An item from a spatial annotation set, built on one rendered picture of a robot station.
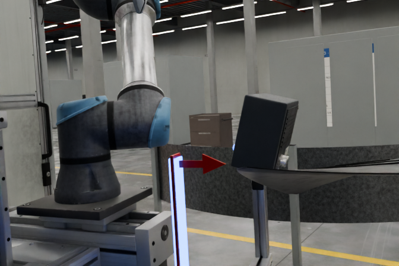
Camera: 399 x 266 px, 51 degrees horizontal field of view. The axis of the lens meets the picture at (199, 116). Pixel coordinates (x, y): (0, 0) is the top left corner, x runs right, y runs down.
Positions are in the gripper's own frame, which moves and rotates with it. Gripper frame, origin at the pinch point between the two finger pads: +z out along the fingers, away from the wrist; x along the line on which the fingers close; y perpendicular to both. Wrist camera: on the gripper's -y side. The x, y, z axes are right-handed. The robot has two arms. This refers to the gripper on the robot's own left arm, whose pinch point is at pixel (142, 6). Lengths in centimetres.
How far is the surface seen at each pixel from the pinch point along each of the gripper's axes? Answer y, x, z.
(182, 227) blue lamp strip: -15.2, 24.9, 32.9
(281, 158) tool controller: -19, -36, 34
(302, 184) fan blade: -28.8, 16.9, 29.4
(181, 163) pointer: -15.6, 24.9, 25.2
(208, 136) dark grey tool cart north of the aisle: 183, -625, 87
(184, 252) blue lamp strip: -15.2, 24.8, 36.1
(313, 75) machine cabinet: 1, -610, -6
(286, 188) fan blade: -26.8, 16.6, 29.9
